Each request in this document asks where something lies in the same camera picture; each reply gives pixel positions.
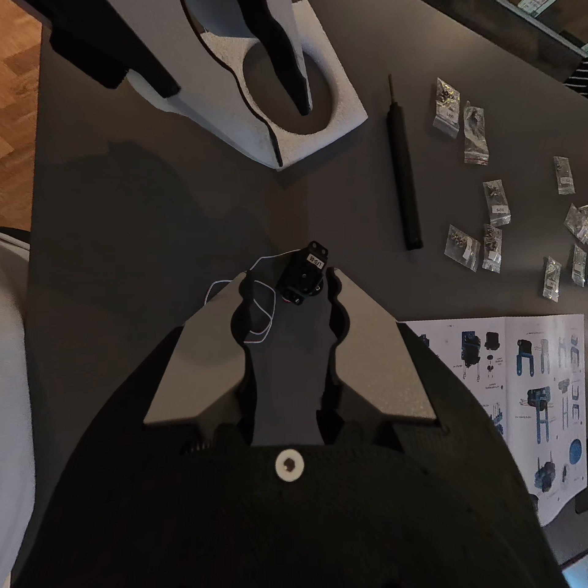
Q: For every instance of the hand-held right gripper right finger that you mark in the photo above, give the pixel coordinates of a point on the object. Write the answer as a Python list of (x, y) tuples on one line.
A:
[(381, 367)]

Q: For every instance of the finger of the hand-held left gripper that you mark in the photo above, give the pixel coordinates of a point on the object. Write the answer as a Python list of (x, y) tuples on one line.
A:
[(280, 46), (206, 92)]

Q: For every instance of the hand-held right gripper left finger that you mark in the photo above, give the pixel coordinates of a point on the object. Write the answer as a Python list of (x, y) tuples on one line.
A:
[(197, 367)]

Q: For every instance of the dark grey desk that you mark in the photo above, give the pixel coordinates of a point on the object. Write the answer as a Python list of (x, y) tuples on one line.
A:
[(138, 206)]

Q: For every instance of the open assembly instruction booklet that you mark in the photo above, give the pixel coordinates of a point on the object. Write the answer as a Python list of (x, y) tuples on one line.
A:
[(505, 413)]

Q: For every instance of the black pen screwdriver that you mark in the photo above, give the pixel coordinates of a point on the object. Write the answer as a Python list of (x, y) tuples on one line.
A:
[(404, 183)]

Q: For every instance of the person's white hoodie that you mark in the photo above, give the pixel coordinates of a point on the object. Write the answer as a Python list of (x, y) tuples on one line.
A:
[(13, 413)]

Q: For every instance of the group of clear screw bags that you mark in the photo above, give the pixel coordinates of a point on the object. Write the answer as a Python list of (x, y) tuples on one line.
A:
[(475, 133)]

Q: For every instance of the black chair with white stripes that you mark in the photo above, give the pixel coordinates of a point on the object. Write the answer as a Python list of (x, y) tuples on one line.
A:
[(579, 73)]

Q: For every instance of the white foam frame round hole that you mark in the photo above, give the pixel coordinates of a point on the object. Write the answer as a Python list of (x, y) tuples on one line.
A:
[(340, 105)]

